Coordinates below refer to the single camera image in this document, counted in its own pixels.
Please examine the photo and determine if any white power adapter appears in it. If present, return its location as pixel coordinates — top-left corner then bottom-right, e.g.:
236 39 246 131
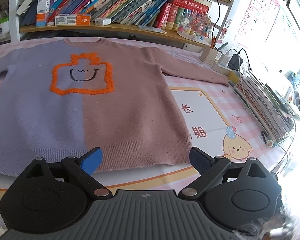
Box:
219 51 232 67

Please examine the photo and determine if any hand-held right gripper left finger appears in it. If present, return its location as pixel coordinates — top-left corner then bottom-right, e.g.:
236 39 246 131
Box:
21 147 113 199

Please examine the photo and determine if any grey fuzzy cloth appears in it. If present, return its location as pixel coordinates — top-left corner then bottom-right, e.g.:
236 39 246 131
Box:
230 212 298 240

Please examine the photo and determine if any white power strip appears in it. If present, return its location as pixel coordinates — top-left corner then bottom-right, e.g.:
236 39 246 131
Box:
212 60 240 76

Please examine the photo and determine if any white charger plug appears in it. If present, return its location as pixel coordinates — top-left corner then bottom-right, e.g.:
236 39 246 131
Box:
95 17 112 27

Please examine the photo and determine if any pink checked cartoon table mat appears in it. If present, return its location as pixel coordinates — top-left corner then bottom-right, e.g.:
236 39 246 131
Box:
0 39 300 230

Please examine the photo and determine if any stack of magazines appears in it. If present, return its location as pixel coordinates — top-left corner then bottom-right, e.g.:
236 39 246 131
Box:
231 69 300 147

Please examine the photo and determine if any colourful paper flower ornament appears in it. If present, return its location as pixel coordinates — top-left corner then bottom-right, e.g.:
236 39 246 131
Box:
177 9 213 40

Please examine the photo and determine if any yellow block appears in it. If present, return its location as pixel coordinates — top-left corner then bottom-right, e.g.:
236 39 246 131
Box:
229 70 241 85

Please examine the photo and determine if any blue white orange carton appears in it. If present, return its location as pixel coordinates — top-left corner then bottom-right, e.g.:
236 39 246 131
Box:
36 0 52 27

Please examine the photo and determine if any row of colourful books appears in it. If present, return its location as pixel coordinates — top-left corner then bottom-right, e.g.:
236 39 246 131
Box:
22 0 171 27

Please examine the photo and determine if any black cable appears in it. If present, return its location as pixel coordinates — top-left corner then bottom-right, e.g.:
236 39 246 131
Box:
212 0 251 72

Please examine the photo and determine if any orange and white flat carton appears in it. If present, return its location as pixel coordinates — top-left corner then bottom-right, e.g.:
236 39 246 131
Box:
54 13 92 26

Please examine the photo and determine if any blue patterned flat packet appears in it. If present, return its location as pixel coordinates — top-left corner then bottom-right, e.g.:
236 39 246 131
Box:
137 25 168 34

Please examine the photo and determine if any purple and pink sweater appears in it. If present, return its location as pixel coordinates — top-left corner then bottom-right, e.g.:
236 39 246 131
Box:
0 38 230 179

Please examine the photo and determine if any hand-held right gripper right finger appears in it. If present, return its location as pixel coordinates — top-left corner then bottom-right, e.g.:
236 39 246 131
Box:
179 147 276 198

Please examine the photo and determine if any red hardcover dictionary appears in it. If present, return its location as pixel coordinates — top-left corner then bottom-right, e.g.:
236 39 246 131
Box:
172 0 212 13
154 2 172 29

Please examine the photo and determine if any wooden pen holder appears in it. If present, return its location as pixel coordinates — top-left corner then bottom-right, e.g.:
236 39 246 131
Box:
200 47 218 64

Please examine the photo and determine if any black power adapter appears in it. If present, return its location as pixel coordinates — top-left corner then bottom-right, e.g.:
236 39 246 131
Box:
227 55 244 70

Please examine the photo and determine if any white frame wooden bookshelf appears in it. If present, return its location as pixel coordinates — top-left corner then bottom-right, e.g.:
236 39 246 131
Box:
9 0 243 50

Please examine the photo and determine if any bundle of pens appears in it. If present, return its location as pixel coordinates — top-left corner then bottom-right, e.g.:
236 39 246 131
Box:
0 2 9 19

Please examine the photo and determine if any alphabet wall poster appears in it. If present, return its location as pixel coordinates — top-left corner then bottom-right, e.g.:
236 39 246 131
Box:
234 0 282 53

